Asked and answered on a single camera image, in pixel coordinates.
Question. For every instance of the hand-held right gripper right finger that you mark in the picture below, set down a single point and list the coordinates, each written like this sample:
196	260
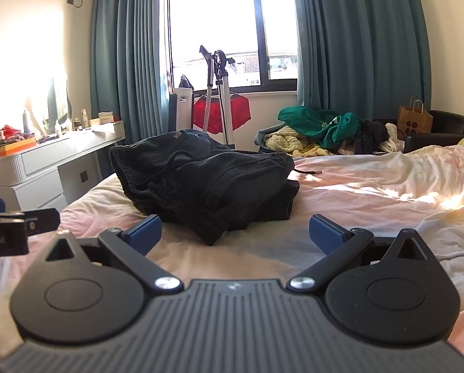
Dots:
325	235

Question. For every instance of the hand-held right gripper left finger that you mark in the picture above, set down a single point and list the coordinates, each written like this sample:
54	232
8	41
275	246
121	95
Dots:
144	235

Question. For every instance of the black denim pants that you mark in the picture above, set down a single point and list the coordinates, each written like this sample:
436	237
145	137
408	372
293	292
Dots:
200	178

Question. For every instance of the black clothes heap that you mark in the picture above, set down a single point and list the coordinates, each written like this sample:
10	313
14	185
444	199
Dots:
366	136

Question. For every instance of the white vanity dresser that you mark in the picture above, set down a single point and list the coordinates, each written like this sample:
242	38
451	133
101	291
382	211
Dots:
45	171

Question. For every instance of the bed with pink sheet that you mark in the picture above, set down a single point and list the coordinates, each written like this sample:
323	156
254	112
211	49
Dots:
371	202

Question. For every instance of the orange tray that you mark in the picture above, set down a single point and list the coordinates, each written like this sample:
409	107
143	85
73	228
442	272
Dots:
14	149

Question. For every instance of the small white bottle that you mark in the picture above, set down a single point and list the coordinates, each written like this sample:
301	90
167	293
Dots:
57	128

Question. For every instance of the yellow knit garment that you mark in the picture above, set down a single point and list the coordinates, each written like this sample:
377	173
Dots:
286	140

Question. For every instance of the clear bottle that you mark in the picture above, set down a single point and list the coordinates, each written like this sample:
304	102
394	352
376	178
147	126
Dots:
85	118

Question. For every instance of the green garment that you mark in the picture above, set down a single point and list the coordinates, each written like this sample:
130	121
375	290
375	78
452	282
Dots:
305	122

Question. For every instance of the table mirror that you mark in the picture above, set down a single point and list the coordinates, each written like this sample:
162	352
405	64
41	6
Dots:
59	101

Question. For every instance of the white garment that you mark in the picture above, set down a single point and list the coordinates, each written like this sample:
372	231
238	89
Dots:
393	136

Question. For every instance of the white floor appliance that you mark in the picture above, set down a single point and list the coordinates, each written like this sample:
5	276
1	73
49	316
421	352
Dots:
181	108

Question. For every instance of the brown paper bag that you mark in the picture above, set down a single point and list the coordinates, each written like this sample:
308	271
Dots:
412	122

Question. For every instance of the red garment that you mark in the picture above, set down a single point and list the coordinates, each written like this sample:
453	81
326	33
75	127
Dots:
239	112

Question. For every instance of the silver metal stand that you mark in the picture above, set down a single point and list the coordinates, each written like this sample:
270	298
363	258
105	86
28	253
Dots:
224	97

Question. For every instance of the black leather armchair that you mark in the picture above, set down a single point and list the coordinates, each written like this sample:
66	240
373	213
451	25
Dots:
445	128

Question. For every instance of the teal curtain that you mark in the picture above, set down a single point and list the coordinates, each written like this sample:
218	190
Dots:
127	66
356	46

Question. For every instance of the black framed window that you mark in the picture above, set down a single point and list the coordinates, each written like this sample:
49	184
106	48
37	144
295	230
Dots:
232	15

